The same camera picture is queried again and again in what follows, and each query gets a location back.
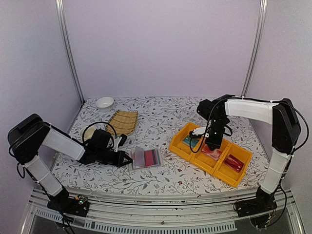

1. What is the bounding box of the teal VIP card stack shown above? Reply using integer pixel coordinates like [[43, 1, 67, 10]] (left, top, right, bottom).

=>
[[182, 136, 199, 148]]

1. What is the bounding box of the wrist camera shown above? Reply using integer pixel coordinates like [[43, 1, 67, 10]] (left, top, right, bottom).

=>
[[189, 127, 209, 138], [113, 134, 127, 152]]

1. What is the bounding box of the right aluminium frame post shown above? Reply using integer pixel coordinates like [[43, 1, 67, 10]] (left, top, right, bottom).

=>
[[240, 0, 268, 97]]

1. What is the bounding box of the left aluminium frame post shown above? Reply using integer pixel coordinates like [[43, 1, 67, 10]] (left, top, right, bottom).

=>
[[55, 0, 85, 104]]

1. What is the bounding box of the small white bowl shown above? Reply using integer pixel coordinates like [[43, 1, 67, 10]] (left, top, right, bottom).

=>
[[96, 97, 114, 112]]

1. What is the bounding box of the red card stack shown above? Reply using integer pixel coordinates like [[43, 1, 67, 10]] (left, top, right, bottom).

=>
[[224, 154, 244, 173]]

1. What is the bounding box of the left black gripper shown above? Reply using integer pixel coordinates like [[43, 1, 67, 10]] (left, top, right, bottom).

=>
[[97, 148, 132, 167]]

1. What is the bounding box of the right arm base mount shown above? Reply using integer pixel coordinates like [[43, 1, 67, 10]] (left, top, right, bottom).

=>
[[233, 185, 287, 230]]

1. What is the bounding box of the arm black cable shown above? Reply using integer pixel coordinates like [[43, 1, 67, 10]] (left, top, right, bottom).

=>
[[189, 97, 310, 215], [82, 121, 117, 149]]

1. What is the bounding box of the woven bamboo tray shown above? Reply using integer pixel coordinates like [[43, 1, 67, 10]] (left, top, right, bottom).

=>
[[108, 110, 138, 136]]

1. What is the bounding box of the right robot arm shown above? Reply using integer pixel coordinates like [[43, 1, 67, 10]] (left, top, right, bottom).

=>
[[190, 94, 301, 213]]

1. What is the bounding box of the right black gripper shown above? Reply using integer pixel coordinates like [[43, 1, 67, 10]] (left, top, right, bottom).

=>
[[205, 117, 227, 150]]

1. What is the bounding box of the yellow three-compartment bin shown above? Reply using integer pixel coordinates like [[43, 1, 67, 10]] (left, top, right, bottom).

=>
[[169, 122, 253, 188]]

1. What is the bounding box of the aluminium frame post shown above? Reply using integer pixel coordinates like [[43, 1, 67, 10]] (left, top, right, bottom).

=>
[[240, 0, 268, 97], [55, 0, 85, 104]]

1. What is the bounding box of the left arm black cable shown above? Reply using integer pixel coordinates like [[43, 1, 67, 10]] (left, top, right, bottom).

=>
[[82, 121, 117, 149]]

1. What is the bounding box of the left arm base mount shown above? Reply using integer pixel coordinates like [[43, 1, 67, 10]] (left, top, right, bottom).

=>
[[47, 188, 90, 217]]

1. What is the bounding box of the red striped card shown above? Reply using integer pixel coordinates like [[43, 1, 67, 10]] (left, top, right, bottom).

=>
[[144, 149, 161, 167]]

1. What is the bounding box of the pink circle card stack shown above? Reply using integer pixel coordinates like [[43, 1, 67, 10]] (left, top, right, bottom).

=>
[[201, 144, 222, 161]]

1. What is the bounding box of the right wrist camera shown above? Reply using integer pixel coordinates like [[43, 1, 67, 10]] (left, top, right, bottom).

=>
[[189, 127, 209, 138]]

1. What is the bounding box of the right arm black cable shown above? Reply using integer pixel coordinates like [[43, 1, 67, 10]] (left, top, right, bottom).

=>
[[189, 97, 310, 215]]

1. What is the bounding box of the white ceramic mug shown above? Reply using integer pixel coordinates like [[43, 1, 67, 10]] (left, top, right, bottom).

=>
[[79, 126, 96, 141]]

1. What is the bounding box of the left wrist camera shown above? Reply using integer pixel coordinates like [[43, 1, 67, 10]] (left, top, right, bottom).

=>
[[113, 134, 127, 152]]

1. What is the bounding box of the front aluminium rail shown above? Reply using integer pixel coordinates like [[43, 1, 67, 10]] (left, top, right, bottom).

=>
[[20, 189, 305, 234]]

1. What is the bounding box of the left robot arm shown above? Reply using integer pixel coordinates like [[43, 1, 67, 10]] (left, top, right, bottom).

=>
[[7, 114, 133, 212]]

